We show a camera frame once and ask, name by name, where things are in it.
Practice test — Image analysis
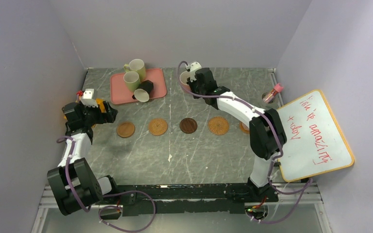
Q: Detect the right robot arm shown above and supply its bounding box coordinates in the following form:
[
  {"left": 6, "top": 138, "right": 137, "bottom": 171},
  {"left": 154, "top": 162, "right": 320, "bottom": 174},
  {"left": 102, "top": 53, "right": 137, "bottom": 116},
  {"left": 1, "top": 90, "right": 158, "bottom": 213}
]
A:
[{"left": 186, "top": 65, "right": 287, "bottom": 201}]

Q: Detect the black mug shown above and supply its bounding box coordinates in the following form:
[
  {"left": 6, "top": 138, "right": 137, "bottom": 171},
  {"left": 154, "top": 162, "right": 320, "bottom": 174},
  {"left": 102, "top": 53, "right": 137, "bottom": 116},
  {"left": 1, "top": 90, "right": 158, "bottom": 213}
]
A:
[{"left": 132, "top": 80, "right": 154, "bottom": 102}]

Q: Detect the glass jar with markers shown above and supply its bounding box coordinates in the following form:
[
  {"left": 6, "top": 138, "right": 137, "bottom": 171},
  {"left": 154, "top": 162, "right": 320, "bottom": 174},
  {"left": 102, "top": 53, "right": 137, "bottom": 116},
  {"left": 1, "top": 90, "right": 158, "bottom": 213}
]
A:
[{"left": 262, "top": 83, "right": 284, "bottom": 103}]

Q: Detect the green mug front middle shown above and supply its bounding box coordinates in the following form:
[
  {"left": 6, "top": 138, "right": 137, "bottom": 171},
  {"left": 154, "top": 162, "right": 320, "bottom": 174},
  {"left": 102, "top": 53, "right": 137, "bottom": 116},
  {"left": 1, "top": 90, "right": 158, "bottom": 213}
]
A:
[{"left": 123, "top": 71, "right": 140, "bottom": 92}]

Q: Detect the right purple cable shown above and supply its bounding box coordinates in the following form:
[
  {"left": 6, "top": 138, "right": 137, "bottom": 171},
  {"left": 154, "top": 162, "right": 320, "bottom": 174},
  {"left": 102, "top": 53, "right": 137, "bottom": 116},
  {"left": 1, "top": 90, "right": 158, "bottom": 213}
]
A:
[{"left": 177, "top": 61, "right": 313, "bottom": 225}]

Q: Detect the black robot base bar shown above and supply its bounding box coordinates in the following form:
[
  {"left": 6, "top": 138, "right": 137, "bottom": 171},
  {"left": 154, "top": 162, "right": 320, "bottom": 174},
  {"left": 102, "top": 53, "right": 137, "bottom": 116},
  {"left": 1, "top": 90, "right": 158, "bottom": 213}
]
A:
[{"left": 99, "top": 182, "right": 278, "bottom": 216}]

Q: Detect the pink serving tray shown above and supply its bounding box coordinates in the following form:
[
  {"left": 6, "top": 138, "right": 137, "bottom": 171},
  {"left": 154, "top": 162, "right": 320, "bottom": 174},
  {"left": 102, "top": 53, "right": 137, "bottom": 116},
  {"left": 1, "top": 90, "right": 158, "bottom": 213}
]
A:
[{"left": 110, "top": 68, "right": 167, "bottom": 105}]

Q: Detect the purple cable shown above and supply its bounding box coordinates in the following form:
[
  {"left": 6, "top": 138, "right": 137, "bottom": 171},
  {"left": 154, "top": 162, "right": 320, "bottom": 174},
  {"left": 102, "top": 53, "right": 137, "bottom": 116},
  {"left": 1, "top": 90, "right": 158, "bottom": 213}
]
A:
[
  {"left": 56, "top": 135, "right": 157, "bottom": 233},
  {"left": 177, "top": 61, "right": 313, "bottom": 225}
]

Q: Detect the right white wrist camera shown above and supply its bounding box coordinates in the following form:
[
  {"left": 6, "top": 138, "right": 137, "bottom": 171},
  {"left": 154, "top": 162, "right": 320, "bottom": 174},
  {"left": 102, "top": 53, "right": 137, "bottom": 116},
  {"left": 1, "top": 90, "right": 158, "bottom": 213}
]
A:
[{"left": 186, "top": 61, "right": 202, "bottom": 82}]

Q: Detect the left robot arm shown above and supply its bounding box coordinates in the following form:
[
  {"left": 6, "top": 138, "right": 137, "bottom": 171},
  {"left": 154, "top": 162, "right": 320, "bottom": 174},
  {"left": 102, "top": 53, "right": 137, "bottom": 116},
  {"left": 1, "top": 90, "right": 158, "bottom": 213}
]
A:
[{"left": 47, "top": 99, "right": 119, "bottom": 216}]

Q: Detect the green mug back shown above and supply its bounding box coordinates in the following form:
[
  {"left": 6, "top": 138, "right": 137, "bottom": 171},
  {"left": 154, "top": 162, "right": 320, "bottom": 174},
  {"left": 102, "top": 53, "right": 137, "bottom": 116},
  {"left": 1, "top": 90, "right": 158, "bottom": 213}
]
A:
[{"left": 123, "top": 59, "right": 146, "bottom": 82}]

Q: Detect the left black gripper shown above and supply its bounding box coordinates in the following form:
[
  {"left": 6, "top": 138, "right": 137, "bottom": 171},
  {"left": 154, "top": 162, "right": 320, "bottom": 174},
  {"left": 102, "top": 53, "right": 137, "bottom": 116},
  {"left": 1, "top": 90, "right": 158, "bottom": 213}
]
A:
[{"left": 78, "top": 100, "right": 117, "bottom": 127}]

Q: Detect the woven coaster tan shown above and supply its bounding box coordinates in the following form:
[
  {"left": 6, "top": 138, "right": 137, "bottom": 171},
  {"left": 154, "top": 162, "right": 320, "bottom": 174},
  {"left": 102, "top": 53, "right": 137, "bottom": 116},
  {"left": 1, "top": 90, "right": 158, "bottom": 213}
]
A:
[{"left": 148, "top": 118, "right": 168, "bottom": 136}]

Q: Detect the woven coaster light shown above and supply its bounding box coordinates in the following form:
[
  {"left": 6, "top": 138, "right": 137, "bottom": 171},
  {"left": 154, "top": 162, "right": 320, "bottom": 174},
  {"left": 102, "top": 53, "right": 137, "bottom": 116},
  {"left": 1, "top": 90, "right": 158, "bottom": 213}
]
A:
[{"left": 208, "top": 116, "right": 229, "bottom": 135}]

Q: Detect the yellow plastic bin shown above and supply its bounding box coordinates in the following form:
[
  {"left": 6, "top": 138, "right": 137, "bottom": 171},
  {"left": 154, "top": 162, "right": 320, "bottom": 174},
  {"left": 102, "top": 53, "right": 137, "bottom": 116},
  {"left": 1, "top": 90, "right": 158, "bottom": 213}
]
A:
[{"left": 62, "top": 99, "right": 106, "bottom": 124}]

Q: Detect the pink mug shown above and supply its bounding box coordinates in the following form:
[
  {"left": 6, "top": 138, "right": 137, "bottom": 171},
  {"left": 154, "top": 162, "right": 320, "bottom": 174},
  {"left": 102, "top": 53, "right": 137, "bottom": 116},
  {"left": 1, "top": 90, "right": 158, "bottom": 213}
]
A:
[{"left": 179, "top": 71, "right": 191, "bottom": 93}]

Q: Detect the aluminium rail frame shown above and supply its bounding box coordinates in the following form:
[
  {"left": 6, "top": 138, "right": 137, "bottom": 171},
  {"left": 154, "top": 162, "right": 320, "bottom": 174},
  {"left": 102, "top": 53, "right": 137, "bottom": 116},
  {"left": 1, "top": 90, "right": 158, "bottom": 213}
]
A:
[{"left": 31, "top": 182, "right": 333, "bottom": 233}]

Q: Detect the whiteboard with yellow frame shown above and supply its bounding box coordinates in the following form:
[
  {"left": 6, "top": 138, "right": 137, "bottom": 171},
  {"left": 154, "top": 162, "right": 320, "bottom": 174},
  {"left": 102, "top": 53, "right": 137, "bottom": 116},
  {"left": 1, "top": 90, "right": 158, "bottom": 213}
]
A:
[{"left": 277, "top": 89, "right": 355, "bottom": 182}]

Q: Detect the light wooden coaster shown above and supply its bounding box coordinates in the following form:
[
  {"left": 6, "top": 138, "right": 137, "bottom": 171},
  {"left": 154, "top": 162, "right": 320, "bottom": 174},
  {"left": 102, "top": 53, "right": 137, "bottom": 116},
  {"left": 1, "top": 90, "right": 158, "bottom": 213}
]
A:
[{"left": 116, "top": 121, "right": 136, "bottom": 138}]

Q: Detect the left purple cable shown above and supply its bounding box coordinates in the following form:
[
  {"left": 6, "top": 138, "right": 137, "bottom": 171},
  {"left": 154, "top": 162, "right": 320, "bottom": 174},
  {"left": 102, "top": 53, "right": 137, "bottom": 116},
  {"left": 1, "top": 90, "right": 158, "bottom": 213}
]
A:
[{"left": 56, "top": 135, "right": 157, "bottom": 233}]

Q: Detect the dark brown wooden coaster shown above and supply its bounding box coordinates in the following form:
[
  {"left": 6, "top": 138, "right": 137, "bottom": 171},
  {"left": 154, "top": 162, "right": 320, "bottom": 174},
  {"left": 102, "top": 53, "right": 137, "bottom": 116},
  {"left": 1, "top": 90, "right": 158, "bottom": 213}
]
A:
[{"left": 179, "top": 118, "right": 198, "bottom": 133}]

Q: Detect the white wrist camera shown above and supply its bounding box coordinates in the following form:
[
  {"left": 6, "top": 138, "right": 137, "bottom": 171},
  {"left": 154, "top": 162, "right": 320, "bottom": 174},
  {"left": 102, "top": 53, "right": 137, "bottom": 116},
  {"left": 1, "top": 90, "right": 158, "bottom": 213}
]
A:
[
  {"left": 77, "top": 88, "right": 98, "bottom": 108},
  {"left": 186, "top": 61, "right": 202, "bottom": 82}
]

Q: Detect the green mug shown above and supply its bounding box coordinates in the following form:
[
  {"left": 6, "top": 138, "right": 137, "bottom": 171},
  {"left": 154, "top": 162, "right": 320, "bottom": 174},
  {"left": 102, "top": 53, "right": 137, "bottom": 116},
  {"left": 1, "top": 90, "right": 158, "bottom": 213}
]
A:
[
  {"left": 123, "top": 59, "right": 146, "bottom": 82},
  {"left": 123, "top": 71, "right": 140, "bottom": 92}
]

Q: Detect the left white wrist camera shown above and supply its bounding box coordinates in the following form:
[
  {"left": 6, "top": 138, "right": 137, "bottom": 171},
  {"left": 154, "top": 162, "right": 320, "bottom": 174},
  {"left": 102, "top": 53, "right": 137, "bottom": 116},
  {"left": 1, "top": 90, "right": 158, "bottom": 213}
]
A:
[{"left": 77, "top": 88, "right": 98, "bottom": 108}]

